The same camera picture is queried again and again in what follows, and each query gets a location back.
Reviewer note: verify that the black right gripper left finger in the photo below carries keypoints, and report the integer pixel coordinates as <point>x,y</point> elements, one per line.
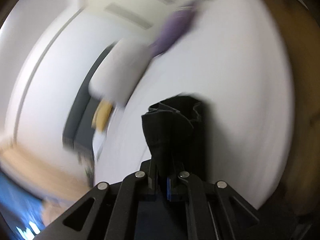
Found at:
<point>108,211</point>

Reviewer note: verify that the white bed mattress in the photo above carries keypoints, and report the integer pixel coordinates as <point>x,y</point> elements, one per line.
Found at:
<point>234,60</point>

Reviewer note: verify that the yellow cushion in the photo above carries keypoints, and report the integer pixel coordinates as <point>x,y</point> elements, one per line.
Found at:
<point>101,115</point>

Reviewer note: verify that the black denim pants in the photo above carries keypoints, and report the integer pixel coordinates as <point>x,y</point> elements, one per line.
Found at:
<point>175,132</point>

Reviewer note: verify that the purple cushion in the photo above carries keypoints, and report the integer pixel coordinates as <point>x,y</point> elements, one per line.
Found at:
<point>175,27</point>

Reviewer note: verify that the grey upholstered headboard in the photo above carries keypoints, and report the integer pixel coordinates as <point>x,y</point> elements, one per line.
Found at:
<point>78,132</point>

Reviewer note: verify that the white pillow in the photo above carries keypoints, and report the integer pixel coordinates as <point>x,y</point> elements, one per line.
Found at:
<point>120,71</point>

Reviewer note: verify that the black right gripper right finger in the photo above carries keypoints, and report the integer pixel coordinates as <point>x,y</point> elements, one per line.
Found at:
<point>201,210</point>

